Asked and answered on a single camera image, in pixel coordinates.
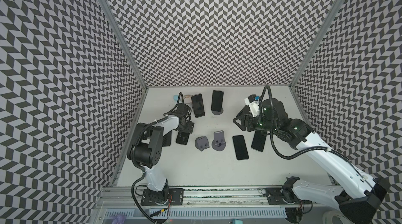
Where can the grey round stand centre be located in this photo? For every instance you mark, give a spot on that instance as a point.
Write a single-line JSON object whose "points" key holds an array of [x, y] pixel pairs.
{"points": [[219, 142]]}

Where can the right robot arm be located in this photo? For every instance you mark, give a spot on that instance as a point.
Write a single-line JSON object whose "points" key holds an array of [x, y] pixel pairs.
{"points": [[357, 196]]}

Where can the grey stand front left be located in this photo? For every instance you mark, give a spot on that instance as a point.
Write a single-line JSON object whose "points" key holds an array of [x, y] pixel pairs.
{"points": [[202, 143]]}

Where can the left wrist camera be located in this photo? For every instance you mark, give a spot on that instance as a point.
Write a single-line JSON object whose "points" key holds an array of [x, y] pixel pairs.
{"points": [[183, 109]]}

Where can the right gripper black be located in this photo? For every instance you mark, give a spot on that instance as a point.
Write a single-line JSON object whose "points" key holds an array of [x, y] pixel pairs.
{"points": [[246, 121]]}

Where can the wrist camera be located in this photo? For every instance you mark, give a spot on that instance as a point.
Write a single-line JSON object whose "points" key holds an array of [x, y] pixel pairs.
{"points": [[253, 104], [183, 109]]}

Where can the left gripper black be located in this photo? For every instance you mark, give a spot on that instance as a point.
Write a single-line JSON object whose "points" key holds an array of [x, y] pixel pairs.
{"points": [[189, 127]]}

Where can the black phone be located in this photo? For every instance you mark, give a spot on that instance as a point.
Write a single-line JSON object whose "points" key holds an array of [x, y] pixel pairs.
{"points": [[217, 100], [198, 105], [240, 147], [182, 138], [259, 140]]}

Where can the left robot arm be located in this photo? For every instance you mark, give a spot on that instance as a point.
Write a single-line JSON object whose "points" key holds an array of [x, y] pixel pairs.
{"points": [[145, 151]]}

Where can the grey round stand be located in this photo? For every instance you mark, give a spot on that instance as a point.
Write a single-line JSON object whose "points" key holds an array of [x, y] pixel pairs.
{"points": [[214, 112], [219, 142]]}

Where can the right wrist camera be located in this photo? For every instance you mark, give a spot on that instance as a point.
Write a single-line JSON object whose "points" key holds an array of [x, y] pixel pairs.
{"points": [[253, 104]]}

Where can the grey round stand back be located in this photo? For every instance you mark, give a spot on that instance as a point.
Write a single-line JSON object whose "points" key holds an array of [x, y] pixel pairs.
{"points": [[214, 112]]}

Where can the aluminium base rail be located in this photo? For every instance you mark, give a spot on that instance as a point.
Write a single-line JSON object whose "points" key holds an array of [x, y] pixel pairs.
{"points": [[205, 196]]}

